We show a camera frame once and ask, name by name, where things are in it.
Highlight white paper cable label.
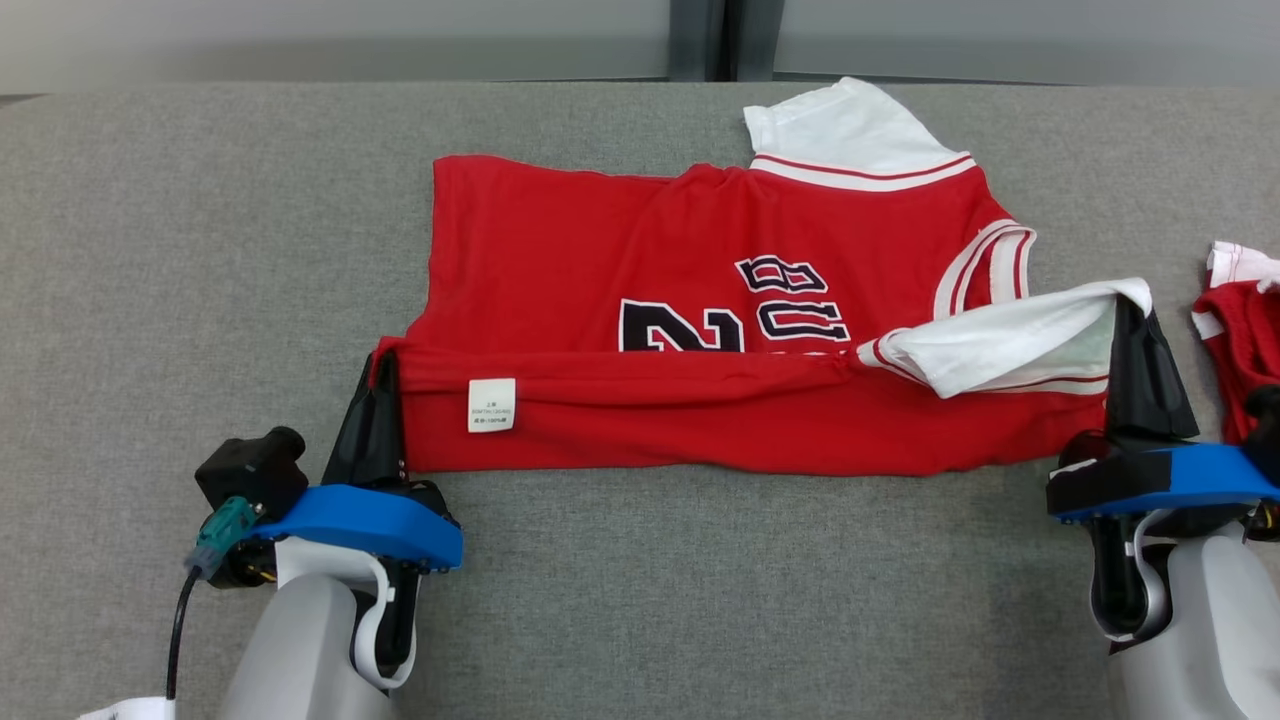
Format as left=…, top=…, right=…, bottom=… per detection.
left=80, top=697, right=176, bottom=720

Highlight black cable with green plug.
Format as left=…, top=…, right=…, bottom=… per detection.
left=165, top=497, right=263, bottom=701

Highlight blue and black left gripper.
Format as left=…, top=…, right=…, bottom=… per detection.
left=250, top=351, right=466, bottom=574

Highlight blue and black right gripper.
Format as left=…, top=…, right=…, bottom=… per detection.
left=1045, top=297, right=1280, bottom=525

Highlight red shorts with white trim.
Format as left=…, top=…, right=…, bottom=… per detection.
left=1190, top=240, right=1280, bottom=446

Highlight grey metal wall post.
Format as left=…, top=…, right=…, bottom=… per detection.
left=668, top=0, right=786, bottom=83

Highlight red jersey with white sleeves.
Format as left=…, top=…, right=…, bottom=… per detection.
left=372, top=77, right=1153, bottom=476

